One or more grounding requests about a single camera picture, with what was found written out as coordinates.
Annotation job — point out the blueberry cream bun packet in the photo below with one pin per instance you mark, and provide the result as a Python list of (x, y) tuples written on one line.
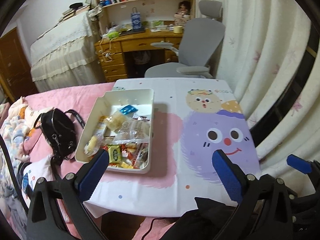
[(115, 121)]

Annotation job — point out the blue candy packet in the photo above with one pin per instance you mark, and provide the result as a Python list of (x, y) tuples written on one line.
[(128, 109)]

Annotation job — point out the pink bed quilt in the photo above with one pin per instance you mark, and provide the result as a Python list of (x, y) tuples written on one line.
[(62, 104)]

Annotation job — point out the wooden desk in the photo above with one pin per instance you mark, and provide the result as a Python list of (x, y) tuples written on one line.
[(131, 55)]

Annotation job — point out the green candy packet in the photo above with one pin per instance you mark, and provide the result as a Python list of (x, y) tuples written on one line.
[(114, 152)]

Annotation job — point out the red white date cake packet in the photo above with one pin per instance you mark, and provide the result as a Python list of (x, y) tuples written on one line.
[(130, 150)]

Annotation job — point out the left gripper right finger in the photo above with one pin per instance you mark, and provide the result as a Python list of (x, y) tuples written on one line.
[(231, 175)]

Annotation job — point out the yellow snack bar packet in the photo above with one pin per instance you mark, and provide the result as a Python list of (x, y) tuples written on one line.
[(125, 165)]

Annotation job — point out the green tissue pack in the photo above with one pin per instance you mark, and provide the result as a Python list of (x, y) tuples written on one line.
[(112, 35)]

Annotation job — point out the large clear cake packet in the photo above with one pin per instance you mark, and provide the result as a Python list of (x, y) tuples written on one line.
[(133, 131)]

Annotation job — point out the black handbag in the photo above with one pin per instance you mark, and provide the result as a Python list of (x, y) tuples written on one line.
[(60, 133)]

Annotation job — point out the white floral curtain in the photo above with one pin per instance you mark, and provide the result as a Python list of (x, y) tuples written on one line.
[(265, 61)]

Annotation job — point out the cartoon printed play mat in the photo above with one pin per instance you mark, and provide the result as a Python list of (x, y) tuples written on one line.
[(192, 118)]

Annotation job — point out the white lace cloth cover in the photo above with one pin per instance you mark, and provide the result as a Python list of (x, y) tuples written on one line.
[(65, 56)]

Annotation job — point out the blue gift bag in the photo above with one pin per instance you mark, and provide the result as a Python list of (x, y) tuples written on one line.
[(136, 19)]

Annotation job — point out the white plastic storage bin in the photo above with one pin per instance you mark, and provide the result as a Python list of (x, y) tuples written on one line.
[(96, 134)]

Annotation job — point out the floral blanket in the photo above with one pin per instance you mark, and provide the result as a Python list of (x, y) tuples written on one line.
[(20, 138)]

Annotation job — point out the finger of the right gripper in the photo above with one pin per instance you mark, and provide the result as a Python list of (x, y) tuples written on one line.
[(303, 166)]

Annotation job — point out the doll on desk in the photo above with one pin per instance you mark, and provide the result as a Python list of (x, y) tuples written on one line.
[(182, 16)]

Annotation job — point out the grey office chair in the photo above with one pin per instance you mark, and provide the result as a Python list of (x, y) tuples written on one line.
[(201, 38)]

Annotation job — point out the brown wooden door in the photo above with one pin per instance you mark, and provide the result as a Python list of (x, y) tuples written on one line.
[(15, 69)]

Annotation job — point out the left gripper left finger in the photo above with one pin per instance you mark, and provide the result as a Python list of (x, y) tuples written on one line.
[(80, 186)]

